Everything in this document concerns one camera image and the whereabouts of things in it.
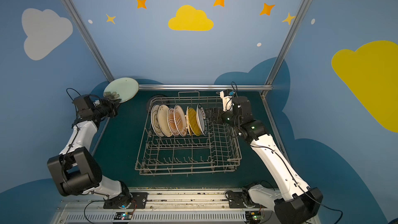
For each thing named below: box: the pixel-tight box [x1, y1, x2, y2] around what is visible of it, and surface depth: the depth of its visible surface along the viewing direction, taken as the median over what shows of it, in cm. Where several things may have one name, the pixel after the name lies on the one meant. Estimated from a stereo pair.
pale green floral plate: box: [103, 77, 140, 104], surface depth 91 cm
